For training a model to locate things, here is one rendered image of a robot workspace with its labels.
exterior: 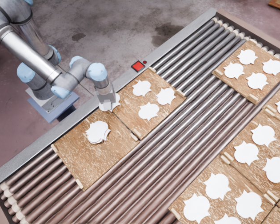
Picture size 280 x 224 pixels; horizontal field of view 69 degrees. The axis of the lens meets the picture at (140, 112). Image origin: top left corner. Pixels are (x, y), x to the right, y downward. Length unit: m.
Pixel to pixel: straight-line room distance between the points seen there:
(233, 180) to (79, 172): 0.84
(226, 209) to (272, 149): 0.44
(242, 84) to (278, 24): 2.18
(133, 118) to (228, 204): 0.70
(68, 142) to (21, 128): 1.44
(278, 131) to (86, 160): 1.13
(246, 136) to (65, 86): 1.03
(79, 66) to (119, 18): 2.41
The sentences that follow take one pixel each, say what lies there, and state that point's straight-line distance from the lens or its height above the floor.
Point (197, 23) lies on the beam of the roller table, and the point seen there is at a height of 0.92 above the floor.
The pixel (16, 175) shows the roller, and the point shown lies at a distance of 1.42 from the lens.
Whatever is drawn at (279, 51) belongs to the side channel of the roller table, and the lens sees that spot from 1.81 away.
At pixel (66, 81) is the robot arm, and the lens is 0.97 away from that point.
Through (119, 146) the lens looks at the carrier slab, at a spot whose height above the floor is 0.94.
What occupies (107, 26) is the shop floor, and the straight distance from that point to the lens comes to 3.26.
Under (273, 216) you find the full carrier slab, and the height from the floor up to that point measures 0.94.
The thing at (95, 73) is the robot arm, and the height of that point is 1.39.
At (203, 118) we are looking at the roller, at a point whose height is 0.92.
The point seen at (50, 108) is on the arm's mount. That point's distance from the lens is 1.50.
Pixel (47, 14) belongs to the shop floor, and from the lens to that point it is 3.78.
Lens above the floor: 2.09
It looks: 64 degrees down
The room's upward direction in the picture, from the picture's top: 7 degrees counter-clockwise
